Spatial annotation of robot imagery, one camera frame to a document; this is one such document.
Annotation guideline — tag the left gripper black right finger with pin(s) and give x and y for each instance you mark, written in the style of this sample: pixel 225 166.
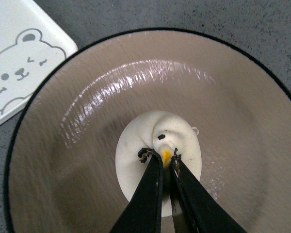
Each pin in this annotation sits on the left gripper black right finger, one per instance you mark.
pixel 193 208

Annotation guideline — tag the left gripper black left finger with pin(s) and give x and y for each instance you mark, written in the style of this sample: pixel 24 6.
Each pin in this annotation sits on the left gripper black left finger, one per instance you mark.
pixel 143 213

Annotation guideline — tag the white steamed bun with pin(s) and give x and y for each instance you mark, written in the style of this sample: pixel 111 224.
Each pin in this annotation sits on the white steamed bun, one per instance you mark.
pixel 164 132

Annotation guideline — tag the beige plate with black rim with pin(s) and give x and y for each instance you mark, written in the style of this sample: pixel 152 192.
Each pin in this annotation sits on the beige plate with black rim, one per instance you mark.
pixel 60 172

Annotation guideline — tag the white bear print tray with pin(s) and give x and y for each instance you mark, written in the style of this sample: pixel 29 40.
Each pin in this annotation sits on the white bear print tray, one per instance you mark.
pixel 32 45

